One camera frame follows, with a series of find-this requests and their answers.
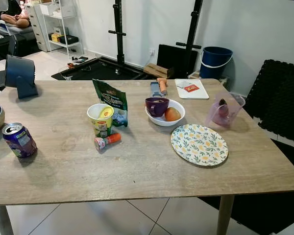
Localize black flat panel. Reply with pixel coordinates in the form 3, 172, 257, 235
157, 44, 199, 79

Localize black box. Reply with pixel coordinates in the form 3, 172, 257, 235
59, 35, 79, 45

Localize spice bottle with orange cap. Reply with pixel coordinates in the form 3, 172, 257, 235
94, 133, 122, 150

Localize black rack post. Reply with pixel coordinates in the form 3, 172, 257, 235
175, 0, 204, 76
108, 0, 127, 67

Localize wooden table leg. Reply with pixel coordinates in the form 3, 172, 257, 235
0, 205, 14, 235
217, 195, 236, 235

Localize pink transparent measuring jug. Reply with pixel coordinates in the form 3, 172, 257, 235
206, 92, 246, 129

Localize red packet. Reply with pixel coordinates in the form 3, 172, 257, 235
183, 84, 200, 93

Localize grey kitchen utensil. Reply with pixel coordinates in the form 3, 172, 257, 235
150, 82, 163, 97

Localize seated person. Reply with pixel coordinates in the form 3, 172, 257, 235
0, 0, 31, 29

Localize black gym platform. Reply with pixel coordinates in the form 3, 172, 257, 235
51, 56, 155, 81

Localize purple soda can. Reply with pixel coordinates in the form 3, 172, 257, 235
2, 122, 38, 158

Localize wooden crate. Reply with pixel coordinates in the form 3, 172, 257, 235
189, 71, 231, 89

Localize black floor mat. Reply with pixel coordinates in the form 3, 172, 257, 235
198, 132, 294, 235

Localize blue bucket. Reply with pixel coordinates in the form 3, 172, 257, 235
199, 47, 234, 80

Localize white drawer cabinet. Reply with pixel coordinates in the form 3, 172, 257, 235
24, 4, 51, 52

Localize brown wooden block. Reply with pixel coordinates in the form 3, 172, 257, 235
143, 63, 175, 80

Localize green snack bag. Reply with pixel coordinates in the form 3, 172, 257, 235
92, 79, 129, 128

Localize floral oval plate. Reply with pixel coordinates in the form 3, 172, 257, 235
171, 124, 229, 167

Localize purple cup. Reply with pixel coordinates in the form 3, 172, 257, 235
145, 97, 170, 118

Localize dark blue desk fan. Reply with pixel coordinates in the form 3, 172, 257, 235
4, 55, 39, 99

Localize white cutting board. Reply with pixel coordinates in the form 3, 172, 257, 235
174, 79, 210, 100

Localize black foam mat panel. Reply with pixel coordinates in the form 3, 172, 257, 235
244, 59, 294, 145

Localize orange fruit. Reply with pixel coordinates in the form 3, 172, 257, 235
164, 107, 182, 122

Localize orange stick-shaped item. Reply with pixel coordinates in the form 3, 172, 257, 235
157, 78, 168, 95

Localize wide white bowl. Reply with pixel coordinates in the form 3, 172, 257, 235
145, 99, 186, 127

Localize yellow instant noodle cup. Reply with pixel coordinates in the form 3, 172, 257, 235
87, 103, 115, 138

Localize white shelf unit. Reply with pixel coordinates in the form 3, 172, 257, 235
39, 0, 85, 54

